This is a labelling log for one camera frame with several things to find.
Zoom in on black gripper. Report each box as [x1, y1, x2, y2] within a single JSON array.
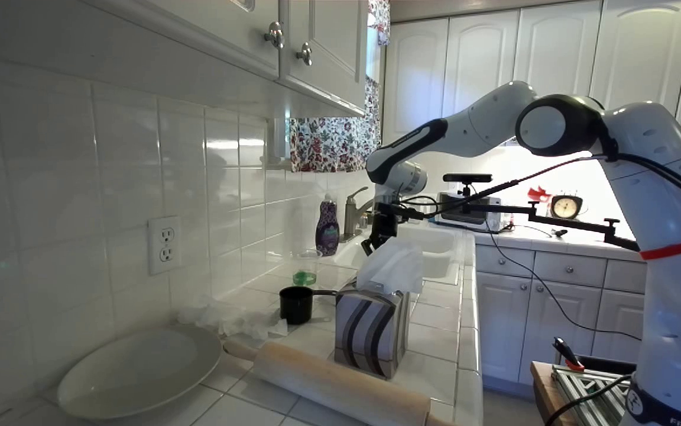
[[363, 200, 403, 255]]

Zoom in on metal kitchen faucet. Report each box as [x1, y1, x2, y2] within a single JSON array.
[[340, 185, 379, 243]]

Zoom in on dish soap bottle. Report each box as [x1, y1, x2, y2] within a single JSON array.
[[314, 194, 344, 257]]

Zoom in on white sink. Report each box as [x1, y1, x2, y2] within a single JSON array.
[[332, 223, 469, 282]]

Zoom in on striped tissue box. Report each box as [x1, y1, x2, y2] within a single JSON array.
[[335, 278, 414, 380]]

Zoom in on black measuring cup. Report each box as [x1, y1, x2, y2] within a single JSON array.
[[277, 283, 344, 327]]

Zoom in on floral window curtain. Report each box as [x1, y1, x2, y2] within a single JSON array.
[[287, 78, 385, 174]]

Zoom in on wooden rolling pin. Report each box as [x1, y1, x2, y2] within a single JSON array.
[[220, 336, 454, 426]]

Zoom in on crumpled clear plastic wrap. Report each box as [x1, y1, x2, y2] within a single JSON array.
[[173, 303, 290, 347]]

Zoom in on white base cabinet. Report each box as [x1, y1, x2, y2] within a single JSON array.
[[474, 238, 648, 392]]

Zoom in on small round clock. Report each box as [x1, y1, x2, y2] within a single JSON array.
[[550, 194, 585, 223]]

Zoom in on metal cabinet knob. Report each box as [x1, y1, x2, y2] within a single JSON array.
[[264, 19, 290, 52], [294, 41, 318, 69]]

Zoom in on white electrical outlet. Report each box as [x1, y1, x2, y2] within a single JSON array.
[[147, 215, 182, 276]]

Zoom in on floral window valance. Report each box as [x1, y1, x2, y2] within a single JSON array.
[[368, 0, 395, 48]]

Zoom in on red black clip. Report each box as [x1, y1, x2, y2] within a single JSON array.
[[551, 336, 588, 374]]

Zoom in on wooden board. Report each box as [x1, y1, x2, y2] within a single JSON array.
[[530, 360, 634, 426]]

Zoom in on white cabinet with knobs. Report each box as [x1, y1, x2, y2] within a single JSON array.
[[78, 0, 371, 119]]

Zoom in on white oval plate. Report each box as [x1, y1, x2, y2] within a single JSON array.
[[55, 323, 226, 420]]

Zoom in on red tape band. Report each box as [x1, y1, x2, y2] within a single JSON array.
[[638, 226, 681, 263]]

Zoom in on black stereo camera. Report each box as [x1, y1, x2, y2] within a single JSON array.
[[443, 173, 494, 187]]

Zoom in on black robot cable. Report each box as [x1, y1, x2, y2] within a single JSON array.
[[474, 151, 681, 220]]

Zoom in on white wall cabinet row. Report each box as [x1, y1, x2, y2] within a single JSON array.
[[383, 0, 681, 151]]

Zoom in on thin black hanging cable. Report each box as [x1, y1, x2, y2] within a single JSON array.
[[482, 230, 643, 342]]

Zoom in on metal bracket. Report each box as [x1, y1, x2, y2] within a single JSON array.
[[551, 364, 634, 426]]

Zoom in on black looped cable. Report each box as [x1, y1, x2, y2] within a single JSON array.
[[545, 374, 634, 426]]

